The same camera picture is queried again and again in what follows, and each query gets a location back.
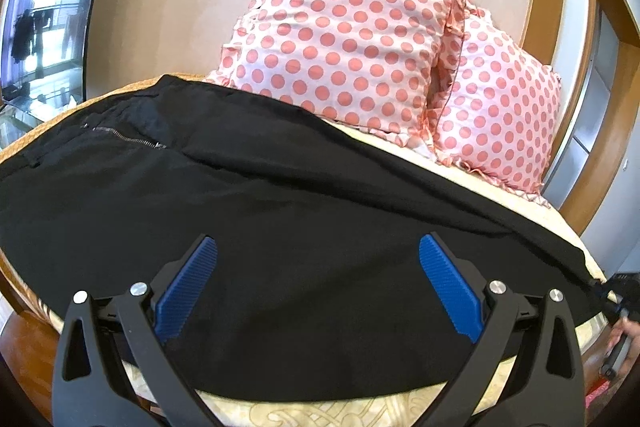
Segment black pants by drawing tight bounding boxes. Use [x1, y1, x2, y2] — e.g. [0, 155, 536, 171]
[0, 74, 608, 403]

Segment person's right hand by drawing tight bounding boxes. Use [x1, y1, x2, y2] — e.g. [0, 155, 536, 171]
[606, 317, 640, 364]

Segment cream and orange bedspread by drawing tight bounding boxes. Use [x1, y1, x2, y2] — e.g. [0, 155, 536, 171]
[0, 76, 614, 427]

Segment small pink polka-dot pillow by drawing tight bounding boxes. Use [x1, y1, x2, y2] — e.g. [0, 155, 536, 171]
[430, 8, 562, 199]

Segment glass top side cabinet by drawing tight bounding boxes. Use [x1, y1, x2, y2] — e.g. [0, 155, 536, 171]
[0, 105, 42, 150]

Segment black framed television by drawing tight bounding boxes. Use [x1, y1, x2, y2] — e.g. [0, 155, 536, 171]
[1, 0, 94, 120]

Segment large pink polka-dot pillow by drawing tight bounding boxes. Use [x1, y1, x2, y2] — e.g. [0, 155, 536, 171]
[209, 0, 466, 148]

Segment wooden door frame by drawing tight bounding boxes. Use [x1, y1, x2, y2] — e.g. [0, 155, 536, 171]
[521, 0, 639, 234]

